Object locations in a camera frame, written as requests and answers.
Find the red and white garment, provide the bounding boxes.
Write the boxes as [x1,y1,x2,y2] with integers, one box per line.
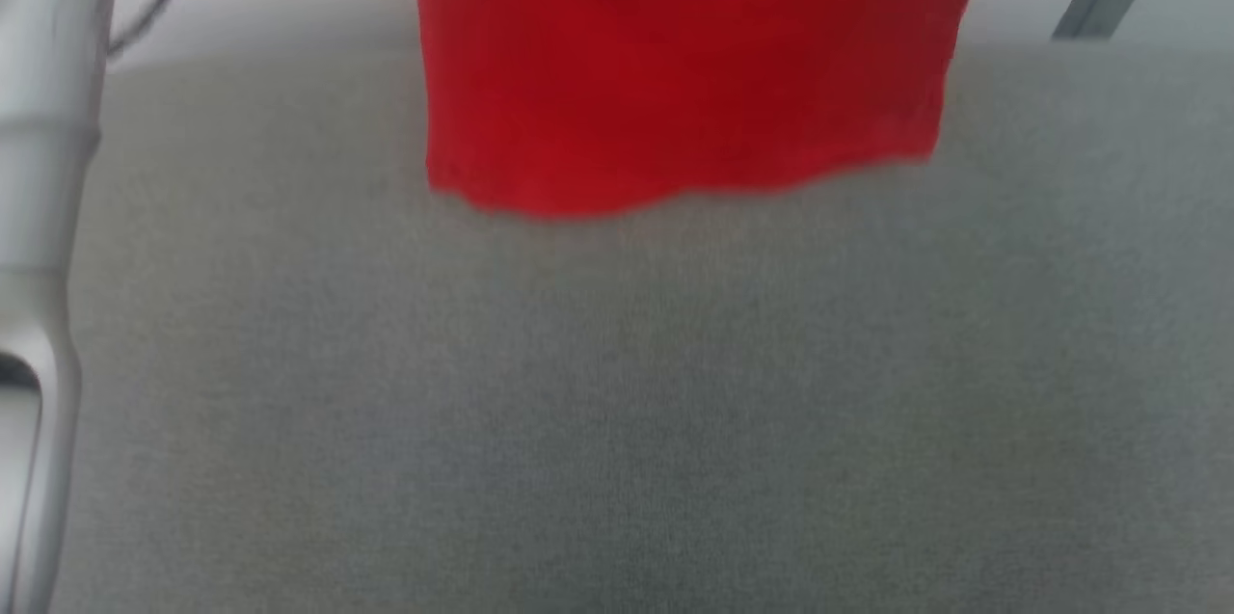
[405,0,1004,219]

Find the grey fabric sofa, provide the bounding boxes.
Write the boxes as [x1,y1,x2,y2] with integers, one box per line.
[48,40,1234,614]

